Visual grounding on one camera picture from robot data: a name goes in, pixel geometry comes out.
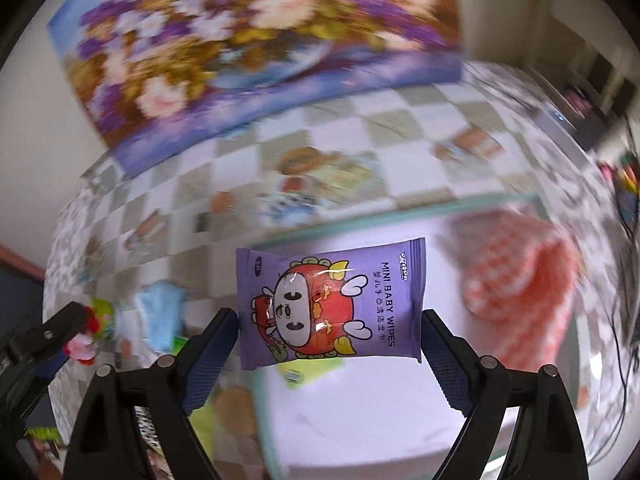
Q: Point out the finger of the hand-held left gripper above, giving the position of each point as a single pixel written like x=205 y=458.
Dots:
x=49 y=332

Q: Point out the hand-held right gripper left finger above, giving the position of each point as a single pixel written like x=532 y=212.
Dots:
x=210 y=360

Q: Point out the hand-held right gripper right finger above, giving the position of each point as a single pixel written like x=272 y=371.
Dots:
x=447 y=360

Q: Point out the white tray with teal rim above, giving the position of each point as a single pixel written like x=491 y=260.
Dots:
x=375 y=425

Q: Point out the purple baby wipes packet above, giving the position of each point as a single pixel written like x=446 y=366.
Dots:
x=330 y=305

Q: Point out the red and pink scrunchie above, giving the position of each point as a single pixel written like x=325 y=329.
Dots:
x=92 y=332

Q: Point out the blue face mask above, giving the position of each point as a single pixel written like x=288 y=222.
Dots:
x=160 y=315

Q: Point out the yellow-green cloth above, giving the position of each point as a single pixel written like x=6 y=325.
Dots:
x=202 y=430

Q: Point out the green tissue pack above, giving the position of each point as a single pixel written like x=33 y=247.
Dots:
x=300 y=377

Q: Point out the orange checkered towel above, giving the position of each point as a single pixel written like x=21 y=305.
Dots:
x=515 y=270

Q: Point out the flower painting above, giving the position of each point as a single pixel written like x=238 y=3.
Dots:
x=250 y=35

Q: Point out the white chair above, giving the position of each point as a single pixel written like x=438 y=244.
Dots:
x=580 y=35

